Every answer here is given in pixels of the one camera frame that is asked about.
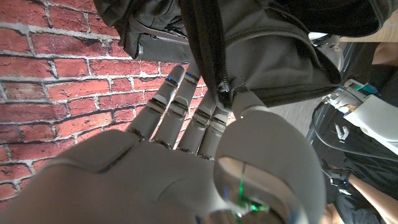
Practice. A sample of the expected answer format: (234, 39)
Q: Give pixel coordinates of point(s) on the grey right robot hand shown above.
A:
(149, 180)

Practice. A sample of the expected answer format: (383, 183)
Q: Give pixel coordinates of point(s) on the black backpack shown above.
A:
(267, 53)

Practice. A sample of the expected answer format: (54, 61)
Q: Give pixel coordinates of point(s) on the bare person forearm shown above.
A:
(376, 200)

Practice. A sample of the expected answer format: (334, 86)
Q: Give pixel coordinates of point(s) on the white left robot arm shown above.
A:
(379, 118)

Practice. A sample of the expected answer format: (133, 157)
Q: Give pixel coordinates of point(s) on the red brick printed backdrop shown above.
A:
(62, 77)

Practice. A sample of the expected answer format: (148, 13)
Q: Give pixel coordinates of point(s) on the person in black clothes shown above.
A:
(376, 169)

